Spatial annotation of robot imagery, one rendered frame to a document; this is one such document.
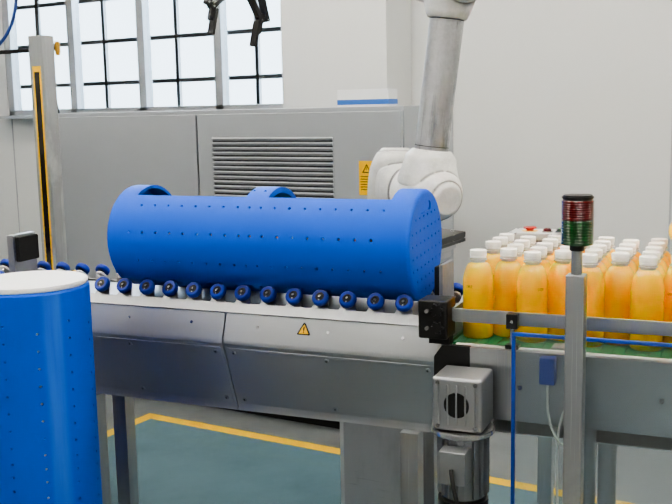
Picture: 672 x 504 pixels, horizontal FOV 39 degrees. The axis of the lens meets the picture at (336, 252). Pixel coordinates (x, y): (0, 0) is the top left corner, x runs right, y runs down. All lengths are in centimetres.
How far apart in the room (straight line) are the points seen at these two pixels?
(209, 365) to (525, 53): 299
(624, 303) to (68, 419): 133
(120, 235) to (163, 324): 27
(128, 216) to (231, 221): 32
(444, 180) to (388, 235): 47
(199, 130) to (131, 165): 46
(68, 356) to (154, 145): 245
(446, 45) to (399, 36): 246
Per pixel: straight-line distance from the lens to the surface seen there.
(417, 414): 244
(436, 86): 278
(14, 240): 303
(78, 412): 245
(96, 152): 499
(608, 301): 222
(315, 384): 250
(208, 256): 253
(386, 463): 306
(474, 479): 216
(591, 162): 501
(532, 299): 221
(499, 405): 221
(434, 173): 275
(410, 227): 230
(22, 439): 243
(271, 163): 430
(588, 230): 194
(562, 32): 506
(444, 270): 238
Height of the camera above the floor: 144
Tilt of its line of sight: 8 degrees down
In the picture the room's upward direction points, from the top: 1 degrees counter-clockwise
